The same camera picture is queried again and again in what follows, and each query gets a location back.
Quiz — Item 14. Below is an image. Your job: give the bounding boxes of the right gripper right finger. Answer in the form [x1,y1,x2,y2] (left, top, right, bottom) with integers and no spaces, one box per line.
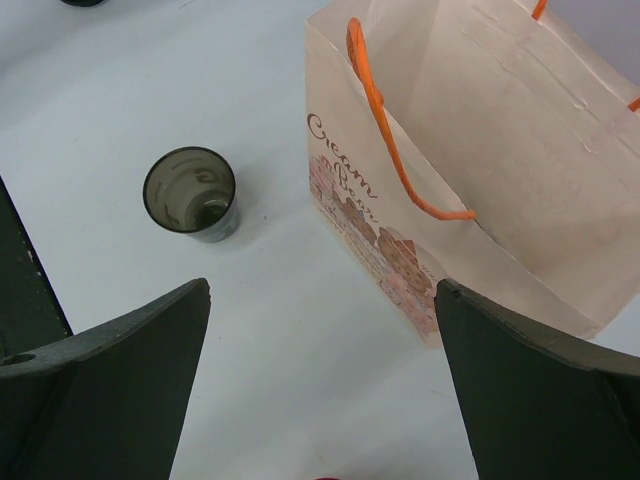
[435,279,639,479]

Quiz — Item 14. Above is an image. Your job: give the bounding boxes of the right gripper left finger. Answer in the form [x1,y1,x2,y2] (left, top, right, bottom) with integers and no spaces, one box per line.
[1,279,210,479]

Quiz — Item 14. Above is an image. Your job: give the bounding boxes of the dark translucent coffee cup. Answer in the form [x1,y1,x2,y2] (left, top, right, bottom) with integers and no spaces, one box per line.
[142,146,240,243]

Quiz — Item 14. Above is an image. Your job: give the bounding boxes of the paper takeout bag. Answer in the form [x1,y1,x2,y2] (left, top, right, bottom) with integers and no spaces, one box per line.
[305,1,639,344]

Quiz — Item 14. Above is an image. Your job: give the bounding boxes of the tall black tumbler cup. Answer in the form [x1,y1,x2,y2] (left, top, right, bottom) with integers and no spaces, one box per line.
[61,0,106,8]

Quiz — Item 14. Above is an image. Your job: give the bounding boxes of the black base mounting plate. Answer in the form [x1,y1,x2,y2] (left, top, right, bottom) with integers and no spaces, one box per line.
[0,186,72,358]

